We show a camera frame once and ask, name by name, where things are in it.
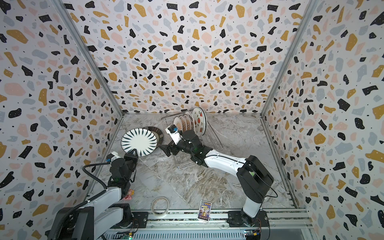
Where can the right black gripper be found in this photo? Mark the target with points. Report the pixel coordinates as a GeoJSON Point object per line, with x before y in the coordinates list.
{"type": "Point", "coordinates": [169, 148]}

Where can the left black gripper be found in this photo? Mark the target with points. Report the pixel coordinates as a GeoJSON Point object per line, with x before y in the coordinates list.
{"type": "Point", "coordinates": [132, 158]}

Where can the black white striped plate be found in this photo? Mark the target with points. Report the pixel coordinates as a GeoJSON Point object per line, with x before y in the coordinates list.
{"type": "Point", "coordinates": [139, 139]}

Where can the brown rimmed cream plate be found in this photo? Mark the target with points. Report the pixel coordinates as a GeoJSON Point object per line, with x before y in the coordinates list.
{"type": "Point", "coordinates": [158, 134]}

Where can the watermelon pattern plate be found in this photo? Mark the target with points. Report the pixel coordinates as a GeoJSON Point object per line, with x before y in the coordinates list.
{"type": "Point", "coordinates": [200, 121]}

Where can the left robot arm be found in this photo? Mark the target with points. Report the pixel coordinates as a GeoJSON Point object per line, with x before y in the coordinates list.
{"type": "Point", "coordinates": [91, 218]}

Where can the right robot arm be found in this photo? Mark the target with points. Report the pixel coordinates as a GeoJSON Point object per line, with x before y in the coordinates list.
{"type": "Point", "coordinates": [256, 181]}

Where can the orange sunburst plate front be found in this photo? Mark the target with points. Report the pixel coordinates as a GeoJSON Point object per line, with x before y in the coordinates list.
{"type": "Point", "coordinates": [178, 123]}

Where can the orange sunburst plate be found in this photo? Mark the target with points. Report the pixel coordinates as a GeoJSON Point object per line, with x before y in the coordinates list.
{"type": "Point", "coordinates": [178, 123]}
{"type": "Point", "coordinates": [189, 114]}
{"type": "Point", "coordinates": [184, 123]}
{"type": "Point", "coordinates": [188, 122]}

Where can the pink toy figure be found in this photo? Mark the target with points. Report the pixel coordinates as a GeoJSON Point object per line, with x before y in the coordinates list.
{"type": "Point", "coordinates": [129, 195]}

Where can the purple card box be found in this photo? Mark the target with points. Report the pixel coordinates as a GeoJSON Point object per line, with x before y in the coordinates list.
{"type": "Point", "coordinates": [204, 211]}

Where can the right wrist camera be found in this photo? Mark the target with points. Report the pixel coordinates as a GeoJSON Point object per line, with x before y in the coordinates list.
{"type": "Point", "coordinates": [174, 133]}

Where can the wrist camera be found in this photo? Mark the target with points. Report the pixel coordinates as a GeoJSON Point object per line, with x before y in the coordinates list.
{"type": "Point", "coordinates": [112, 156]}
{"type": "Point", "coordinates": [174, 133]}

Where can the wire dish rack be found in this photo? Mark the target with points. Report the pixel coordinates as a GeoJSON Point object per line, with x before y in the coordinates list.
{"type": "Point", "coordinates": [210, 139]}

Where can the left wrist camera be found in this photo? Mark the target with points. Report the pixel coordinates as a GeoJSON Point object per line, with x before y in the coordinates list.
{"type": "Point", "coordinates": [112, 156]}

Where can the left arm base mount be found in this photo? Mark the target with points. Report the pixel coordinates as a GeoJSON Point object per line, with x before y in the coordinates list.
{"type": "Point", "coordinates": [133, 220]}

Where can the aluminium front rail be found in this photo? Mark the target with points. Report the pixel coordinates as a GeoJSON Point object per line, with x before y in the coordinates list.
{"type": "Point", "coordinates": [224, 224]}

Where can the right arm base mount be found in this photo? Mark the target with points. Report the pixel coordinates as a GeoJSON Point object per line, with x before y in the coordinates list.
{"type": "Point", "coordinates": [240, 219]}

